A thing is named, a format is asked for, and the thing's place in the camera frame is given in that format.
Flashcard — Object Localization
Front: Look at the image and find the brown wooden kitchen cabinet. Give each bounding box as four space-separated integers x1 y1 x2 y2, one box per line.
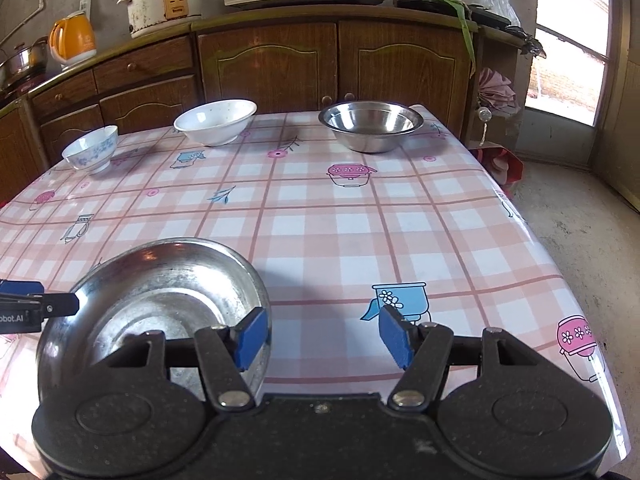
0 7 531 201

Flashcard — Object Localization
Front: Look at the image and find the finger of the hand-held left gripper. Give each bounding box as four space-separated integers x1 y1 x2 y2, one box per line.
0 280 47 297
0 293 81 318

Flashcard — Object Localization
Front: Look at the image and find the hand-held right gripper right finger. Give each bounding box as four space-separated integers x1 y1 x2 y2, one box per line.
378 305 544 410

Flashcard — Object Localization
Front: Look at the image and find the pink folded umbrella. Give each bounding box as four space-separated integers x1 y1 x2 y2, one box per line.
476 67 518 116

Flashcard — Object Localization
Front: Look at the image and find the orange electric kettle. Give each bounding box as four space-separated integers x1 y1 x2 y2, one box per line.
48 10 98 72

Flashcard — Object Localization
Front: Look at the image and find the plain white ceramic bowl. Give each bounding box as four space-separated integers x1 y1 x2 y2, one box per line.
173 99 258 147

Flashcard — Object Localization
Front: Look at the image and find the pink checked tablecloth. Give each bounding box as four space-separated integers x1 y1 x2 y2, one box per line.
0 104 628 480

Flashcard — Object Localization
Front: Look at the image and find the green onion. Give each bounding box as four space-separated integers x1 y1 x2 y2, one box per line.
415 0 476 76

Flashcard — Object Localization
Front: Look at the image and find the metal framed glass door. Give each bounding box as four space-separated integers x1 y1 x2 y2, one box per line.
525 0 640 211

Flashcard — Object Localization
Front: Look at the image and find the stainless steel plate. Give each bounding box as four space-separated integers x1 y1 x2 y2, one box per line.
36 239 272 403

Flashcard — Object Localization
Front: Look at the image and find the steel cooking pot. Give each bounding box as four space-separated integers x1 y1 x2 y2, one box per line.
0 40 51 86

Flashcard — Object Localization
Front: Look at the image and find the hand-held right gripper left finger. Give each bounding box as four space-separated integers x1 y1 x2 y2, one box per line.
102 306 269 411

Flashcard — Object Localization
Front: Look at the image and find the stainless steel bowl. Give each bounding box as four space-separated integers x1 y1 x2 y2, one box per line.
318 101 425 154

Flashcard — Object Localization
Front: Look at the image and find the red bag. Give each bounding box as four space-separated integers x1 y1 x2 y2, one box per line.
470 142 525 196

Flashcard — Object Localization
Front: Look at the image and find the white rice cooker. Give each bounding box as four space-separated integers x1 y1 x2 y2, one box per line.
118 0 207 39

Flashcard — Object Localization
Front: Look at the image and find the black griddle pan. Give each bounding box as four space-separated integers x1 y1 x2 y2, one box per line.
397 0 513 28

